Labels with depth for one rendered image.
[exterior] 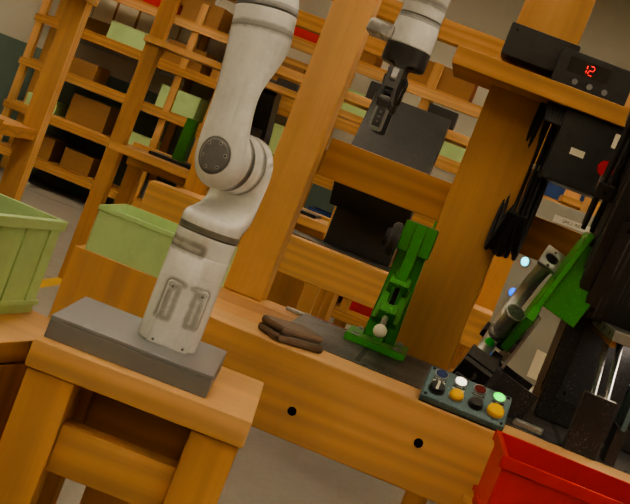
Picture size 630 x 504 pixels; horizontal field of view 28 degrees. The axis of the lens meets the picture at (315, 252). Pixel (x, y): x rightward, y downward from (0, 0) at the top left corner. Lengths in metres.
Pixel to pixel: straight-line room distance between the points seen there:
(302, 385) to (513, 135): 0.85
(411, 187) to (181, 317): 1.08
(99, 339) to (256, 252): 1.03
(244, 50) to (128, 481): 0.63
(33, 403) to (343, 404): 0.60
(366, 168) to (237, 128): 1.04
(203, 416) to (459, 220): 1.13
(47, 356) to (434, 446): 0.72
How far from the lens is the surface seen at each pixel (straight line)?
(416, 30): 2.05
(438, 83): 9.39
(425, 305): 2.72
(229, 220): 1.83
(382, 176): 2.81
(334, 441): 2.15
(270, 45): 1.82
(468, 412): 2.14
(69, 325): 1.77
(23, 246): 2.10
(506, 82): 2.61
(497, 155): 2.72
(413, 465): 2.15
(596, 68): 2.65
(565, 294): 2.36
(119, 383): 1.74
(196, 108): 11.99
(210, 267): 1.82
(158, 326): 1.83
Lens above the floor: 1.21
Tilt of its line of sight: 4 degrees down
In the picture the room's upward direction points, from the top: 21 degrees clockwise
